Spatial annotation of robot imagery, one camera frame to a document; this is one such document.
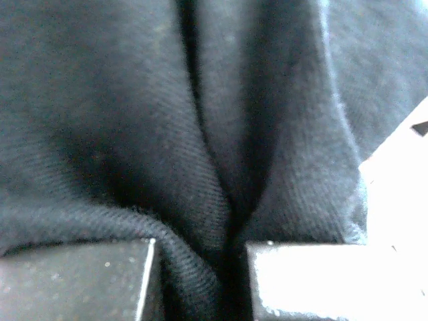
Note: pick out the black t shirt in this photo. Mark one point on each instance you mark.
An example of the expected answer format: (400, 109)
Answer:
(202, 124)

